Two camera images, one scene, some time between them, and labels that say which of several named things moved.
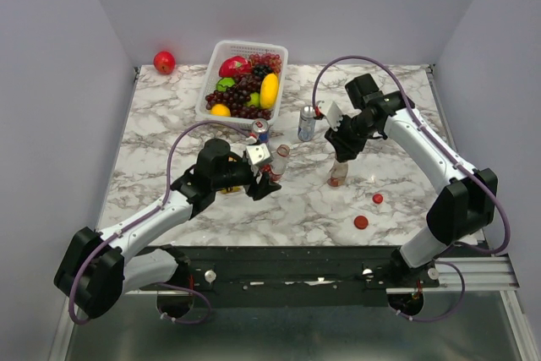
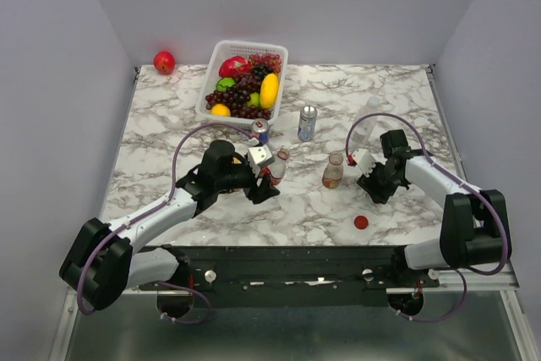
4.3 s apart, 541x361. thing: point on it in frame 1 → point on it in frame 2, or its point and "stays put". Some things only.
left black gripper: [254, 181] stays put
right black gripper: [341, 141] → [376, 183]
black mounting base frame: [297, 276] stays put
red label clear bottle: [276, 168] stays put
